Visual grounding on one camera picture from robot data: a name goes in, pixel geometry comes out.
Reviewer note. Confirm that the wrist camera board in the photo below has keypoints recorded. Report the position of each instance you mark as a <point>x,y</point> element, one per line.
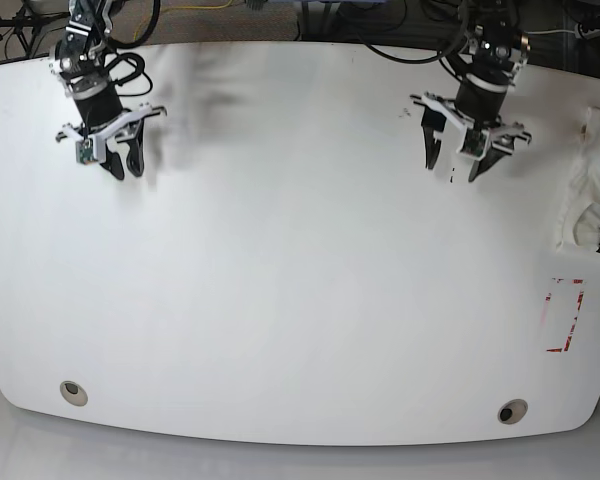
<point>475,144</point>
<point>85,152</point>

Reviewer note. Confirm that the left table grommet hole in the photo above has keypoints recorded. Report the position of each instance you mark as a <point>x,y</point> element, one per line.
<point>73,393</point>

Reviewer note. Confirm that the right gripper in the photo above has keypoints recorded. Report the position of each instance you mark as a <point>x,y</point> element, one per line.
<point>105,121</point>

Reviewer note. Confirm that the white power strip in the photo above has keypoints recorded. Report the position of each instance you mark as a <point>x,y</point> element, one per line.
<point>588,29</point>

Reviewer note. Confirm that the table grommet hole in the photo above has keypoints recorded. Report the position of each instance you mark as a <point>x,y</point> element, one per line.
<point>512,412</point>
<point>73,393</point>

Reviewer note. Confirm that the red tape marking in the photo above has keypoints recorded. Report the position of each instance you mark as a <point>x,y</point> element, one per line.
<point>560,314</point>

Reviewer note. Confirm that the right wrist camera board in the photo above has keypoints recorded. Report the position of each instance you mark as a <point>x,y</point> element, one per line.
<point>85,152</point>

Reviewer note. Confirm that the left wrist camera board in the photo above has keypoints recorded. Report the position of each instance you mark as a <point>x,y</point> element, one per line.
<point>475,144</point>

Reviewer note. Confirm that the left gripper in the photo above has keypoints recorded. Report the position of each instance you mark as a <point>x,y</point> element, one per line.
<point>477,105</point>

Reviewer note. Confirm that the black tripod stand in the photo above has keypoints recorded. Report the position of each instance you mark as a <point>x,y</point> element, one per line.
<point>32,20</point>

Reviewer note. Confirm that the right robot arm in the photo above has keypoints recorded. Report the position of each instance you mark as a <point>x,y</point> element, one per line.
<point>91,66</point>

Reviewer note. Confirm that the white T-shirt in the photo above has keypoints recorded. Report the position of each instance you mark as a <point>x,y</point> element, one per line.
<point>577,229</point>

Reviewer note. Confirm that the right table grommet hole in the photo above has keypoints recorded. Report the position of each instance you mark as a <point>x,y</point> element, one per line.
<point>512,412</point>

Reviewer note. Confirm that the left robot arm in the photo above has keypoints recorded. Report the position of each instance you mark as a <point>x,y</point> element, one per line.
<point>485,56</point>

